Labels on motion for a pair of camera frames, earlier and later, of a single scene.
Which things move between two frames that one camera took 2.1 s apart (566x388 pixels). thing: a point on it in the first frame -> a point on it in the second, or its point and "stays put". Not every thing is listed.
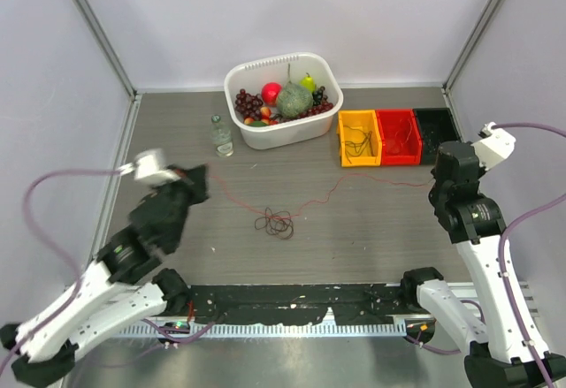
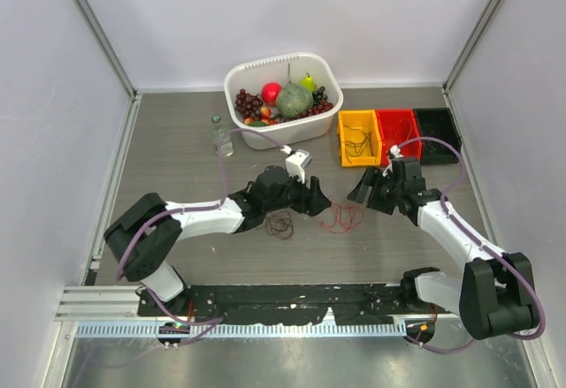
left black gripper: x=199 y=182 -> x=310 y=201
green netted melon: x=294 y=100 stays put
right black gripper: x=482 y=171 -> x=372 y=177
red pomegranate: x=270 y=93 stays put
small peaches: x=265 y=113 stays put
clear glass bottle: x=222 y=137 stays put
